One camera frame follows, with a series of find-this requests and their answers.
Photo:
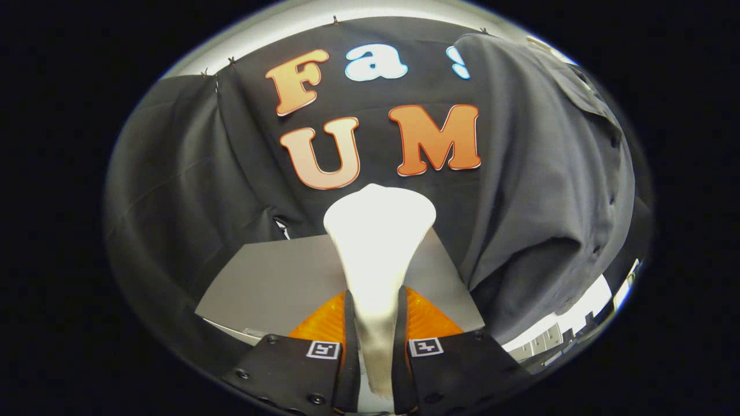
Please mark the dark grey button shirt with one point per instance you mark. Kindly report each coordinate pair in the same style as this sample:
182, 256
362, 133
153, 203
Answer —
537, 173

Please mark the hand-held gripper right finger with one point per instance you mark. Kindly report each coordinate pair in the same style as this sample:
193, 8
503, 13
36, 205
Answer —
400, 370

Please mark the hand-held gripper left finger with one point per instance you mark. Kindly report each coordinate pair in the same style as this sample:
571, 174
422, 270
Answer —
350, 370

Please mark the white garment steamer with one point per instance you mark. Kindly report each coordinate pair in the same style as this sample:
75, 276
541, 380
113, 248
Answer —
376, 242

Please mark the black backdrop cloth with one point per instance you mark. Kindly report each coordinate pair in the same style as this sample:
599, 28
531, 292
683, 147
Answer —
191, 173

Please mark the grey drawer cabinet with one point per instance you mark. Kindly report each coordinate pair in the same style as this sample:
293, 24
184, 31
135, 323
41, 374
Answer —
277, 283

